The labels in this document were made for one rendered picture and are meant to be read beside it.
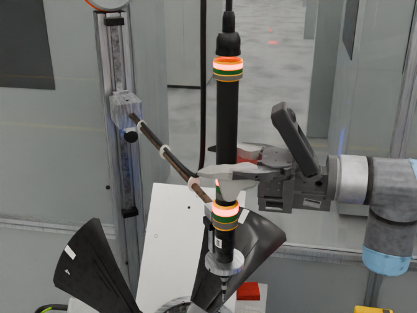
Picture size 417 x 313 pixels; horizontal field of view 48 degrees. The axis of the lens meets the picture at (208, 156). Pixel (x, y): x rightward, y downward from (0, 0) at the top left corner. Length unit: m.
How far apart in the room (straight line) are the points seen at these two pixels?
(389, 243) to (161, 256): 0.68
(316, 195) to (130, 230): 0.95
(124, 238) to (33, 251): 0.52
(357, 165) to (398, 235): 0.13
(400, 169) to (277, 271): 1.08
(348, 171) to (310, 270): 1.05
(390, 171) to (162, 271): 0.73
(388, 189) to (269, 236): 0.33
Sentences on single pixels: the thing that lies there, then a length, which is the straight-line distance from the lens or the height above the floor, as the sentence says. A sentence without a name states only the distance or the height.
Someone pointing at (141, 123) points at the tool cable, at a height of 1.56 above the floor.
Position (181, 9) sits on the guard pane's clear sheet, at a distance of 1.43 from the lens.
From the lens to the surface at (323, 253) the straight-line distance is 1.69.
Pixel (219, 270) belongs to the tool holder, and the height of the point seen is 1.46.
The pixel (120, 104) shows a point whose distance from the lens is 1.28.
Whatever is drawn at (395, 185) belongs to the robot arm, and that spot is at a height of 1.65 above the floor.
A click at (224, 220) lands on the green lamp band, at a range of 0.77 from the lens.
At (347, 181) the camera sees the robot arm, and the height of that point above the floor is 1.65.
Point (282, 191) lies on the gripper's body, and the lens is 0.73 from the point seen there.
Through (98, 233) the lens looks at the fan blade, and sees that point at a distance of 1.03.
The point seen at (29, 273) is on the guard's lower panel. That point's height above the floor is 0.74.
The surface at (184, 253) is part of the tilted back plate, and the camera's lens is 1.26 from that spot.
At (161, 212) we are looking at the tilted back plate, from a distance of 1.29.
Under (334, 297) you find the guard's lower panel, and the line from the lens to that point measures 1.81.
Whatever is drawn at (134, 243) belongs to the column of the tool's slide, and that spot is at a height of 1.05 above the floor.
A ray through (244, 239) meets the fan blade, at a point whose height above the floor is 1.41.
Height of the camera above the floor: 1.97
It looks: 25 degrees down
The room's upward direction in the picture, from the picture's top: straight up
